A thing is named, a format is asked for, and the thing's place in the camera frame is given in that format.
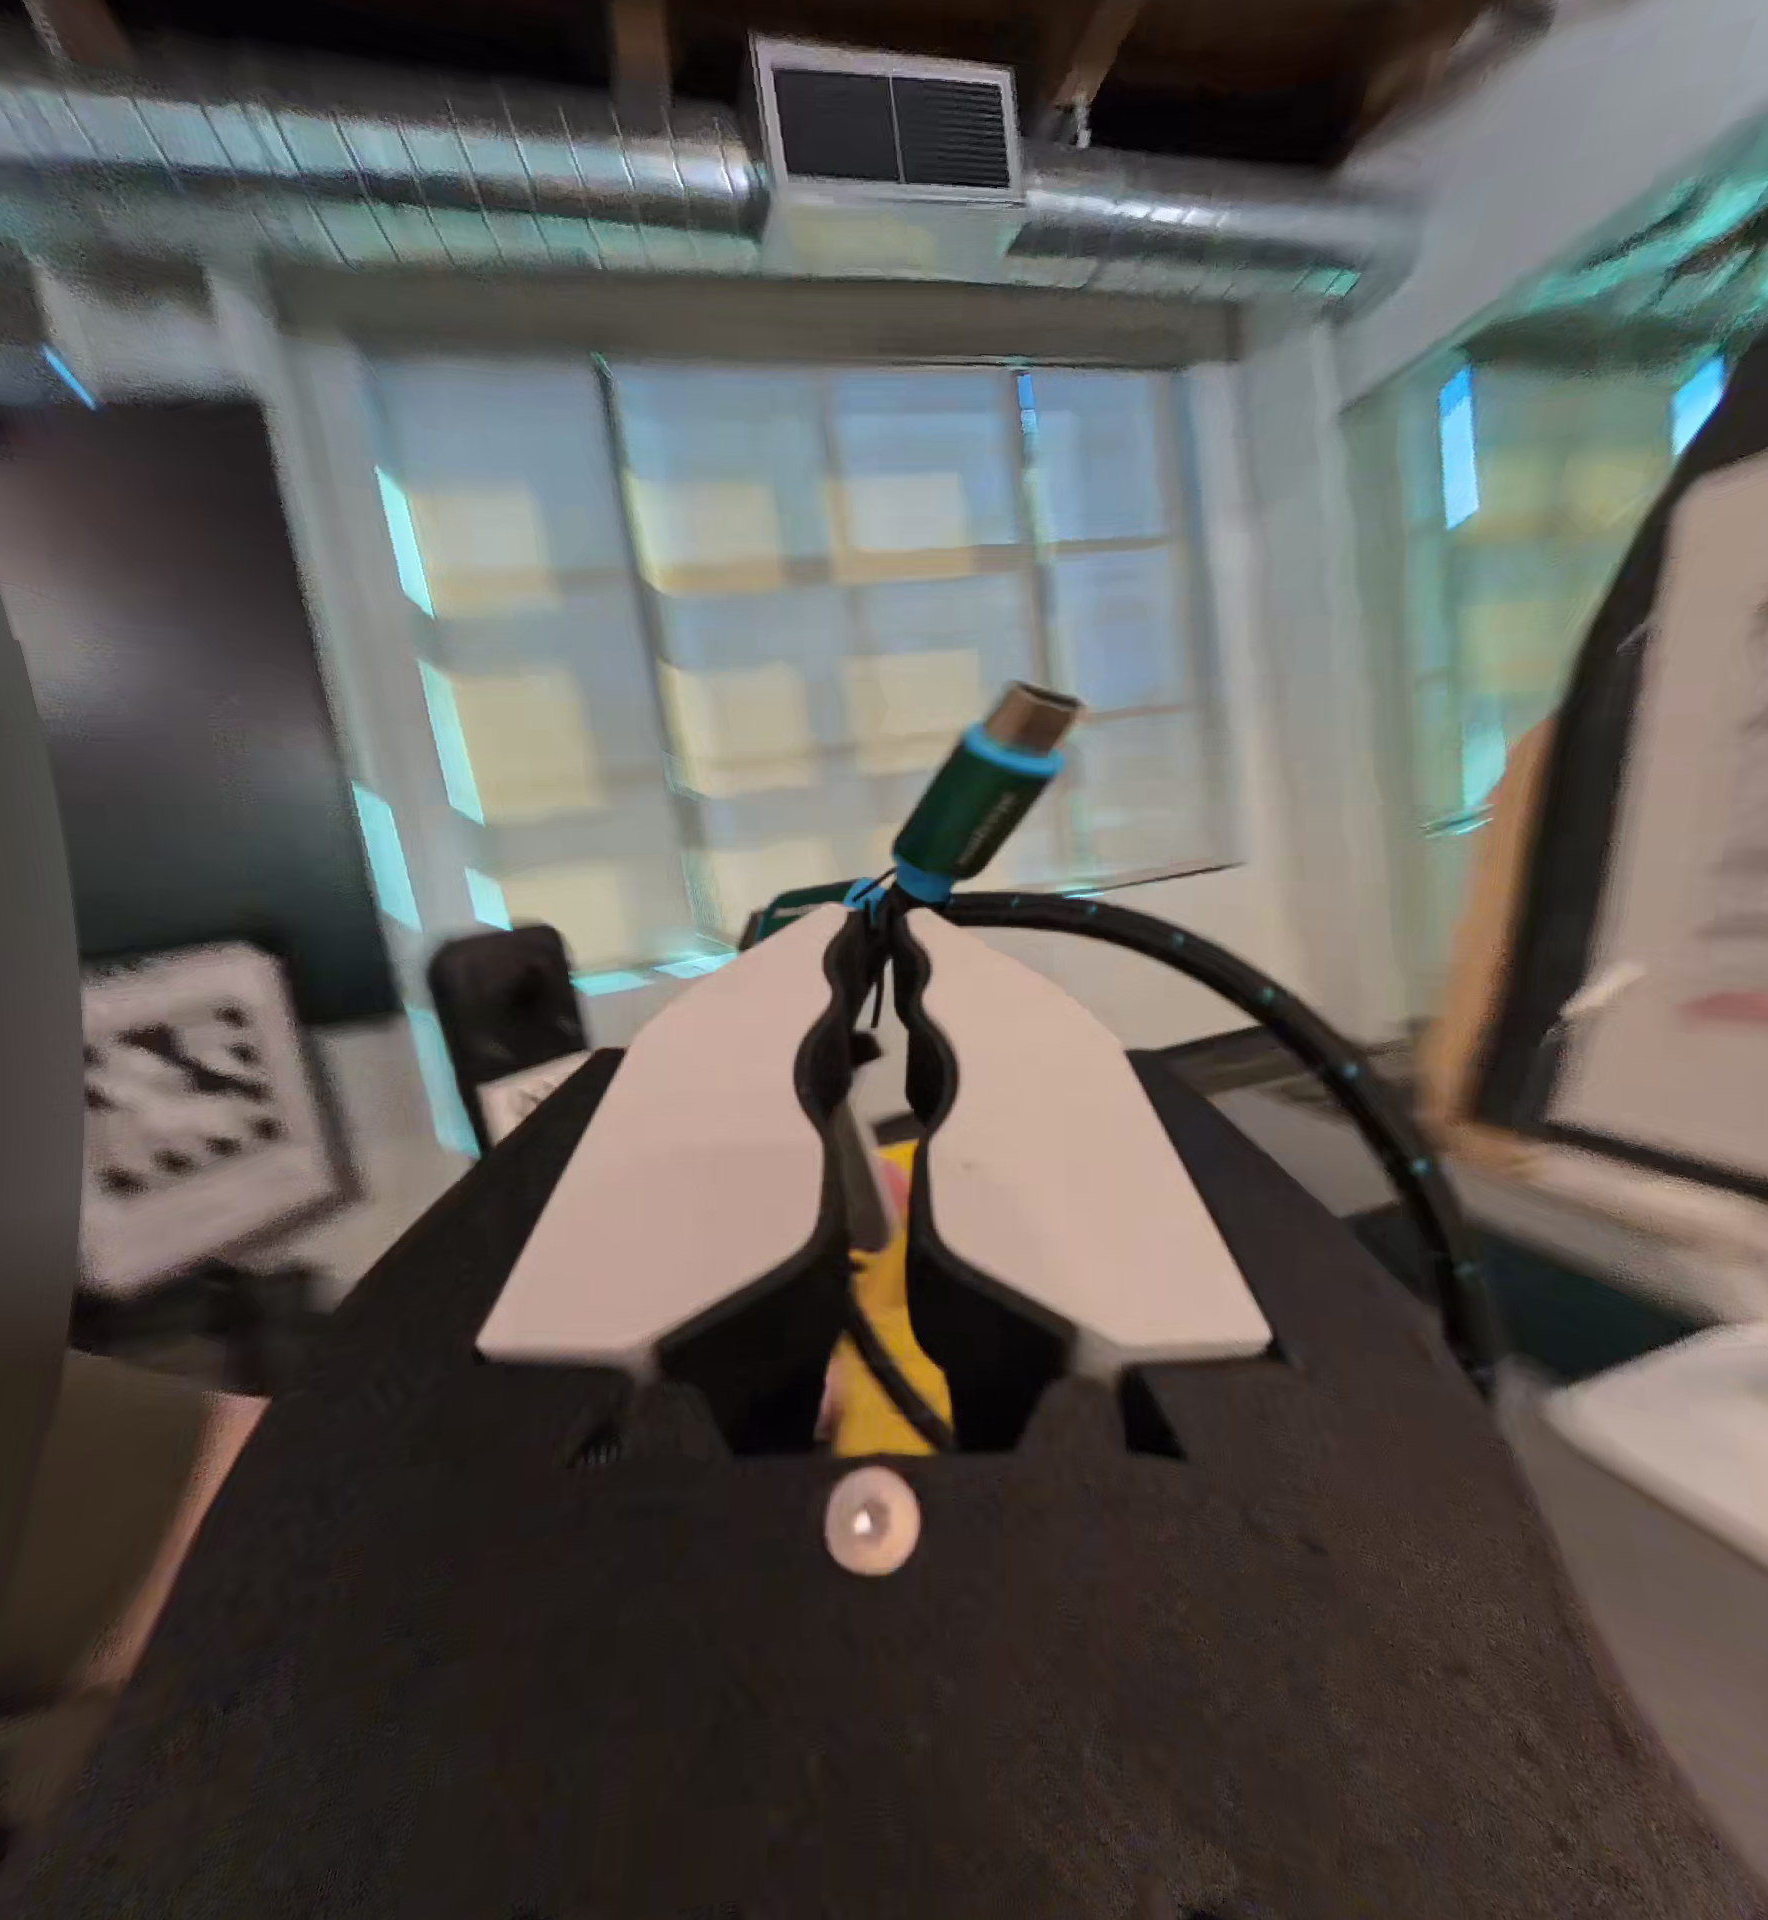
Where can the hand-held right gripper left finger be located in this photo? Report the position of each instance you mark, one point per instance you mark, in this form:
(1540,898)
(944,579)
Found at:
(674,1168)

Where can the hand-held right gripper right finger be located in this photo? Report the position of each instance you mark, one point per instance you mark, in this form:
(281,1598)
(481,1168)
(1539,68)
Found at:
(1079,1185)

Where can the black rounded object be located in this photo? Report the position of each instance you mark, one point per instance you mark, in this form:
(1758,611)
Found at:
(502,1003)

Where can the yellow plastic bin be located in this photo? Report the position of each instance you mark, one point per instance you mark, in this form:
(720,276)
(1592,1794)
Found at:
(868,1426)

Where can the black white pattern board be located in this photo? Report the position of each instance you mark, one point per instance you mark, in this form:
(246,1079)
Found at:
(193,1109)

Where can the large paned window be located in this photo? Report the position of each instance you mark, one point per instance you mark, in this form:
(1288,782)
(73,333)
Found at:
(765,600)

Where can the plastic wrapped panel on board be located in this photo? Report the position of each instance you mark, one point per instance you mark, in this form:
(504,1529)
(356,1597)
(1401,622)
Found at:
(1724,839)

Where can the narrow side window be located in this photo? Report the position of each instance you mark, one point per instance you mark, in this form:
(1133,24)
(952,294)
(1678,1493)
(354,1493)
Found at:
(1544,600)

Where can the white air vent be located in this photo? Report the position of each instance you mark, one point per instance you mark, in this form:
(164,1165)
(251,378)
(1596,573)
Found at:
(884,128)

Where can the silver ventilation duct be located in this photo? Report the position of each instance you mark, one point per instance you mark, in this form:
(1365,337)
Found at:
(373,179)

